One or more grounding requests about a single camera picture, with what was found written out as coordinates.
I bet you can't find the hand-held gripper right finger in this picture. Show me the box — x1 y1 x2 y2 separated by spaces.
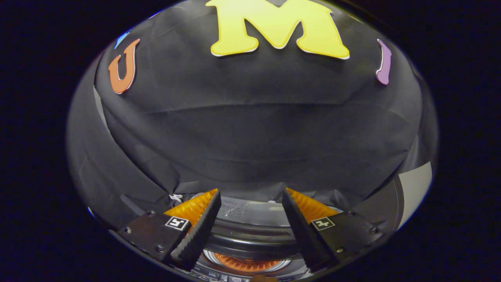
282 188 386 273

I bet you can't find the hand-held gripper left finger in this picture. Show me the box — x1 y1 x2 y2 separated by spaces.
117 188 222 271

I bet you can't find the black backdrop cloth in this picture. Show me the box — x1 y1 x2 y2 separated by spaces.
66 0 438 231

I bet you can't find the beige cabinet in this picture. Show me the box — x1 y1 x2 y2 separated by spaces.
352 161 433 235

